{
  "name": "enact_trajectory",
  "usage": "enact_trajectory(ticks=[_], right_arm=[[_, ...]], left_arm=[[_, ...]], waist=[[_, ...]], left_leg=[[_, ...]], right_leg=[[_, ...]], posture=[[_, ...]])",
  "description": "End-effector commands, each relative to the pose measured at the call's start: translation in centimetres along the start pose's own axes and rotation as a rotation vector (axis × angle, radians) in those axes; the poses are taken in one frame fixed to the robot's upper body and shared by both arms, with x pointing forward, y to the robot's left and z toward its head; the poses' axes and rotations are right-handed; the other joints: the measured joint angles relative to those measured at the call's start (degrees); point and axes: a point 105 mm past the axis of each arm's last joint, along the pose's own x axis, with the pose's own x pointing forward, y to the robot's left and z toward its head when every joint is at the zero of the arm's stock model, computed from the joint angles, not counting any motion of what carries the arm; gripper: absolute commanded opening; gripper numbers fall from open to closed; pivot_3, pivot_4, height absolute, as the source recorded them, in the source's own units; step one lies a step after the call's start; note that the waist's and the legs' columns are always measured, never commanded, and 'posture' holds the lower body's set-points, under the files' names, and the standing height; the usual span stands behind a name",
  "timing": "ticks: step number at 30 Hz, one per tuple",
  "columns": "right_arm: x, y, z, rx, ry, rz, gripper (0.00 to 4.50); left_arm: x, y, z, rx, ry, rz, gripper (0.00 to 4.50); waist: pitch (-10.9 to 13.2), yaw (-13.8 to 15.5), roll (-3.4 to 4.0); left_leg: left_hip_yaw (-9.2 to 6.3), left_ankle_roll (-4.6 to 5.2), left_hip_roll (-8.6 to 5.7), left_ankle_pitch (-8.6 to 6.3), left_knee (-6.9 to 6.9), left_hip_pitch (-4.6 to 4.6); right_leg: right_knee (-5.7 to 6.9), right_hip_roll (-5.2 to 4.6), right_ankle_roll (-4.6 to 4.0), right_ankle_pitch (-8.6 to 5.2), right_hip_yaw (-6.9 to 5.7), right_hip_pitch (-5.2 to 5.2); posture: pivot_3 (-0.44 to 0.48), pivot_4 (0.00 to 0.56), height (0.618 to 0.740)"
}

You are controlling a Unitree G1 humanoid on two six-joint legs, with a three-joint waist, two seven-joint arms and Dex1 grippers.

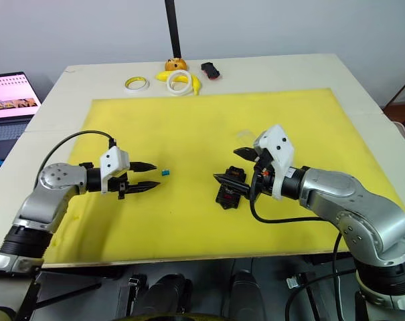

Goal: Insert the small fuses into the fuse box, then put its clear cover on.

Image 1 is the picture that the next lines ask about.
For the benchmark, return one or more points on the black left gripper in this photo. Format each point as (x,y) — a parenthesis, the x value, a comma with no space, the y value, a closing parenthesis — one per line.
(121,187)

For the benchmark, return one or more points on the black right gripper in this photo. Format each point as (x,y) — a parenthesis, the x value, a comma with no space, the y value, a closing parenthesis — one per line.
(264,177)

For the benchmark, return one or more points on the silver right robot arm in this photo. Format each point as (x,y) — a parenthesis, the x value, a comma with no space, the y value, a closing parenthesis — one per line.
(342,192)

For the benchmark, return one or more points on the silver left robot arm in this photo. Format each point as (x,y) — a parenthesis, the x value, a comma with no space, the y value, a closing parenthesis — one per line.
(51,185)

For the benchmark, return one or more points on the small blue fuse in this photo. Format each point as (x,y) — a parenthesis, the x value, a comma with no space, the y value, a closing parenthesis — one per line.
(165,173)

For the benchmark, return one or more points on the black fuse box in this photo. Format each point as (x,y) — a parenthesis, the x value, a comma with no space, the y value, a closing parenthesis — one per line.
(228,198)

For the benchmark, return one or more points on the clear plastic cover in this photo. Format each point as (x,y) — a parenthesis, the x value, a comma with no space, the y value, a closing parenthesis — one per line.
(245,137)

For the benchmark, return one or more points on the black and red box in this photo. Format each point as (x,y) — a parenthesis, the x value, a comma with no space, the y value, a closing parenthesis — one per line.
(211,71)

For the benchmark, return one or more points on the yellow foam mat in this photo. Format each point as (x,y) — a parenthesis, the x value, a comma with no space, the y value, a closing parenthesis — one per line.
(195,133)

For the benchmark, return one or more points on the yellow white tape roll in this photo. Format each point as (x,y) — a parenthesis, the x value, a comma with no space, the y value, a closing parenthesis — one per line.
(137,84)

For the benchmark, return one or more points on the yellow banana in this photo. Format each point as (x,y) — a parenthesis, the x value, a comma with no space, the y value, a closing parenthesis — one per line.
(196,85)

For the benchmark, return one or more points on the round orange fruit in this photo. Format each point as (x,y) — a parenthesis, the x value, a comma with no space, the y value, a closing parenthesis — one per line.
(175,64)

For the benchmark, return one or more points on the dark rounded shape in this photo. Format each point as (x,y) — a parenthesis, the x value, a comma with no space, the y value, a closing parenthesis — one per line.
(167,292)
(247,294)

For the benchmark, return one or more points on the black upright pole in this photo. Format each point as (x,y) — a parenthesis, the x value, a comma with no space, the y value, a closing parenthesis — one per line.
(173,26)

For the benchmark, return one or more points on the open laptop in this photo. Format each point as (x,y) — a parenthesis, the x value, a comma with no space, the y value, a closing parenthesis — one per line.
(8,100)

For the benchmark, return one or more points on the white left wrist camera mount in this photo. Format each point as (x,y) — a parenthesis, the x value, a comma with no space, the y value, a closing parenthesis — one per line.
(113,160)

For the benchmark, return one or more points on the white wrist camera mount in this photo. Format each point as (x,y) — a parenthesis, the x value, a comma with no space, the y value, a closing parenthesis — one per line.
(113,160)
(277,147)

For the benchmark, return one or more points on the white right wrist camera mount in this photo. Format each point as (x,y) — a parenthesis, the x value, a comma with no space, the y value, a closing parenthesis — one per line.
(277,147)

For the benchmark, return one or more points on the black metal frame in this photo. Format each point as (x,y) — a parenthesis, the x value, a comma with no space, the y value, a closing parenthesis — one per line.
(65,291)

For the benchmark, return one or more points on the wooden chair frame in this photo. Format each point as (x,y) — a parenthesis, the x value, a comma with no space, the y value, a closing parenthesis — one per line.
(403,97)

